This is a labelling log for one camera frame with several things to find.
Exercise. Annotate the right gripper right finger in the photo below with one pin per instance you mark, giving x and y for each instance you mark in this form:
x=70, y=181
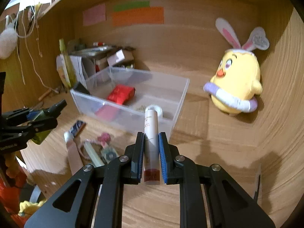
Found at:
x=208, y=195

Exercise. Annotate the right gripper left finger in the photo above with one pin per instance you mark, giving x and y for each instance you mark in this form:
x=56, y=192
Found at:
x=93, y=197

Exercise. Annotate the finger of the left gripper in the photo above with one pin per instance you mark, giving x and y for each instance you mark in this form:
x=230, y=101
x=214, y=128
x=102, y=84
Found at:
x=53, y=111
x=38, y=127

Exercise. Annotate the dark blue small packet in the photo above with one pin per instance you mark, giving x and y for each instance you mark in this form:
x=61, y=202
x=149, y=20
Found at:
x=77, y=128

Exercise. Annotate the tan tube white cap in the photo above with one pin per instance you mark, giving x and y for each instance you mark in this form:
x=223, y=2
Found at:
x=73, y=155

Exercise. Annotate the white cream tube red cap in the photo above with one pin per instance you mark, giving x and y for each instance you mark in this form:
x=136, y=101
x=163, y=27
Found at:
x=151, y=147

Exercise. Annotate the red foil packet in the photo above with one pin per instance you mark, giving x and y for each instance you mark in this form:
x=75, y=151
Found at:
x=121, y=94

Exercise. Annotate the white tape roll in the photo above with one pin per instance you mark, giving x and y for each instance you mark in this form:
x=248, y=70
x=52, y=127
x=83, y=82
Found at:
x=156, y=108

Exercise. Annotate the beige 4B eraser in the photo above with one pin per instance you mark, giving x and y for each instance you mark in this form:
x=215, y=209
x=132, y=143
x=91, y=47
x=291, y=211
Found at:
x=141, y=109

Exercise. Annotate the yellow spray bottle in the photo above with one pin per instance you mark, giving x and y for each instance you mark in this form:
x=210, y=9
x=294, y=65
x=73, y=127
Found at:
x=67, y=65

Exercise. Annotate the stack of papers and boxes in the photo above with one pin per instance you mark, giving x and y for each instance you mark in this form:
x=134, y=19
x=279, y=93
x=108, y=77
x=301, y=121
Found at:
x=89, y=61

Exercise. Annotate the clear plastic storage bin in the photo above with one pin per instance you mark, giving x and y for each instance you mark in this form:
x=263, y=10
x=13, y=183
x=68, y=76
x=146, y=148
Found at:
x=151, y=88

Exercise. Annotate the red white marker pen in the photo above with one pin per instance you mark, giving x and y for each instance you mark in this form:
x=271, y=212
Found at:
x=96, y=44

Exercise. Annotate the white fluffy pompom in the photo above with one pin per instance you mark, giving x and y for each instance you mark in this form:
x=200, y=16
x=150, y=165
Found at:
x=8, y=42

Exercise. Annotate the small white cardboard box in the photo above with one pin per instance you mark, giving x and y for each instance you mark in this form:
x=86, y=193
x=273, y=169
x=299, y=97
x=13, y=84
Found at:
x=120, y=57

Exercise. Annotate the pink sticky note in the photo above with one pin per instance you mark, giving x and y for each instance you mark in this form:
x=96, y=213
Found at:
x=94, y=15

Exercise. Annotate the yellow chick plush toy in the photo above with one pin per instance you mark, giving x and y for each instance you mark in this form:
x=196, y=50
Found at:
x=237, y=80

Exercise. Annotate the orange sticky note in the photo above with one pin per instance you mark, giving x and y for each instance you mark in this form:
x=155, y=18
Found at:
x=145, y=15

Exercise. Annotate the green sticky note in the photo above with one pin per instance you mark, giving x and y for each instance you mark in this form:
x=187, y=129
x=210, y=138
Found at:
x=131, y=5

